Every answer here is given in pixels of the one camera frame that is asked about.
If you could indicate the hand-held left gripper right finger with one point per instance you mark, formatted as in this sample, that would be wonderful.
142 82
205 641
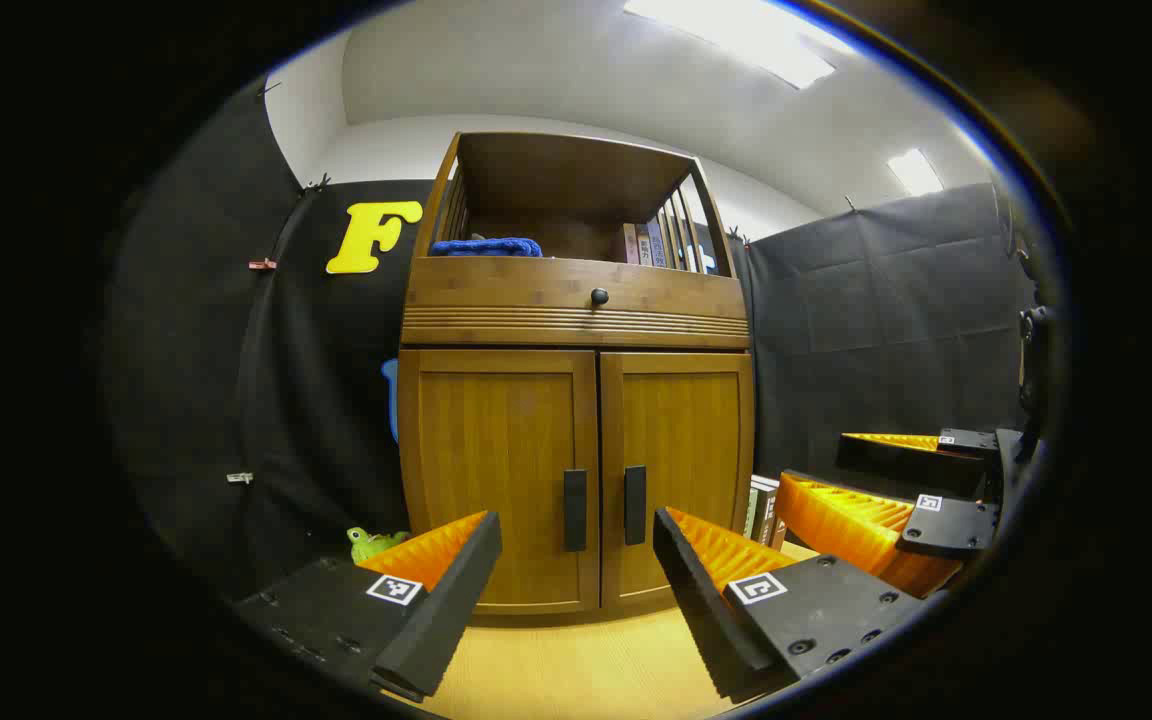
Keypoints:
701 610

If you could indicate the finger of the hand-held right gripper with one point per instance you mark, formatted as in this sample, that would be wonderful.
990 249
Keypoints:
896 462
951 525

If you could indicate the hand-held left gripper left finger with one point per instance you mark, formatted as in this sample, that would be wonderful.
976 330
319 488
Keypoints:
446 620

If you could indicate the wooden shoe cabinet door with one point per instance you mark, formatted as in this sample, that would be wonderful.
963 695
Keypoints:
496 440
686 440

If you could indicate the wooden double-door shoe cabinet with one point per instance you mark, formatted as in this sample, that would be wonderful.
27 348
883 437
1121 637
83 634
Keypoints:
556 180

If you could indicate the wooden cabinet drawer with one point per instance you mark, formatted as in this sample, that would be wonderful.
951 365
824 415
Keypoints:
536 300

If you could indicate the green frog plush toy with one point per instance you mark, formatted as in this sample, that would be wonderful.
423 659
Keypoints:
371 545

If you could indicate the black backdrop cloth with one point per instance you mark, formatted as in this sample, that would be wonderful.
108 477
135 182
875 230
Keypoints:
886 320

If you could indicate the small ceiling light panel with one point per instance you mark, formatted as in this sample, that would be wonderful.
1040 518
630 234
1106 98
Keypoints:
914 172

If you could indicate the grey book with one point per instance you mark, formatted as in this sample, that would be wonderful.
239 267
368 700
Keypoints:
658 244

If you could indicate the brown book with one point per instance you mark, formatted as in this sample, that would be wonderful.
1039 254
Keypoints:
644 246

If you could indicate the blue folded cloth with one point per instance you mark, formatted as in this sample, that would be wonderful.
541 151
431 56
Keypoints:
486 247

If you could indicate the large ceiling light panel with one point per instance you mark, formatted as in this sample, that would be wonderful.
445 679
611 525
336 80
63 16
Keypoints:
736 35

